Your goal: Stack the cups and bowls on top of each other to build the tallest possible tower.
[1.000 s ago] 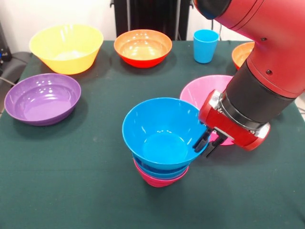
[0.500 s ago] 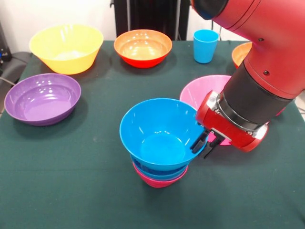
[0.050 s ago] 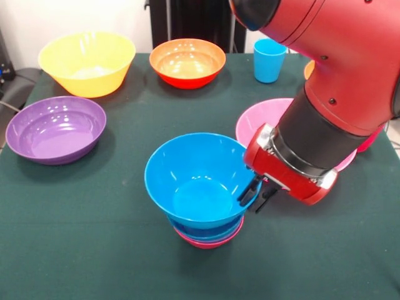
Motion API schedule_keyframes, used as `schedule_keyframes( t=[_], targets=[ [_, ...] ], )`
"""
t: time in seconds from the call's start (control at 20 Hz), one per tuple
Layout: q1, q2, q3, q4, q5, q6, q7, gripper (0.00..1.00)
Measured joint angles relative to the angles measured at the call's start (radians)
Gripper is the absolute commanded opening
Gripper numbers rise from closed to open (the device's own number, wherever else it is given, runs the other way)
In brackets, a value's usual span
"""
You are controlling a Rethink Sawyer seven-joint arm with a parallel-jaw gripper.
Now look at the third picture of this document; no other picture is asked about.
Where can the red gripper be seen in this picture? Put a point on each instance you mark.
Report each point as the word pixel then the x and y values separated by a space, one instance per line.
pixel 275 168

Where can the deep blue bowl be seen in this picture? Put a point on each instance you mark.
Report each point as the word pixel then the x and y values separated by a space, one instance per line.
pixel 193 187

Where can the small red bowl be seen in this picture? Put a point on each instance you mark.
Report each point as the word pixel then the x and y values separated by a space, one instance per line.
pixel 203 244

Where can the small flat-bottomed blue bowl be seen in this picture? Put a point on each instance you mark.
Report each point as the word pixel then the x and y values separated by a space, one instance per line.
pixel 187 232

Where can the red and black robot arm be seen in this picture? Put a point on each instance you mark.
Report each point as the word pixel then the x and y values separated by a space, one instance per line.
pixel 337 81

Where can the large pink bowl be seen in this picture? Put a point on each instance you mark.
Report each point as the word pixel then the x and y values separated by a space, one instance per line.
pixel 256 122

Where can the red cup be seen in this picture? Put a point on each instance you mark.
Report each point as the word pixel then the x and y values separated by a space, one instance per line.
pixel 370 140

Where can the blue cup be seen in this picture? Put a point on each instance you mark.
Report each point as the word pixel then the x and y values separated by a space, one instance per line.
pixel 268 62

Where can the orange bowl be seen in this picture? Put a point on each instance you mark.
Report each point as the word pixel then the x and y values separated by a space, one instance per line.
pixel 187 67
pixel 308 70

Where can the dark green table cloth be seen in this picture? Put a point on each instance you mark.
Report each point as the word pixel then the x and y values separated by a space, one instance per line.
pixel 93 250

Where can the large yellow bowl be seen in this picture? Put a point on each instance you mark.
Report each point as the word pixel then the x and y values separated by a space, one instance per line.
pixel 93 82

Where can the purple bowl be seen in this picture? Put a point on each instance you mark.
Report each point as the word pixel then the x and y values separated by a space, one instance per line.
pixel 53 137

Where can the grey padded seat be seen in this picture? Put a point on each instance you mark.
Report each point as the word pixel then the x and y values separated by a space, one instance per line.
pixel 22 82

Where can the black device box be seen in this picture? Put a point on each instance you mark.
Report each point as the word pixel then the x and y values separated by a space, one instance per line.
pixel 5 65

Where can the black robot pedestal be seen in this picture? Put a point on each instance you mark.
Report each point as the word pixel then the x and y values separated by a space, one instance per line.
pixel 200 25

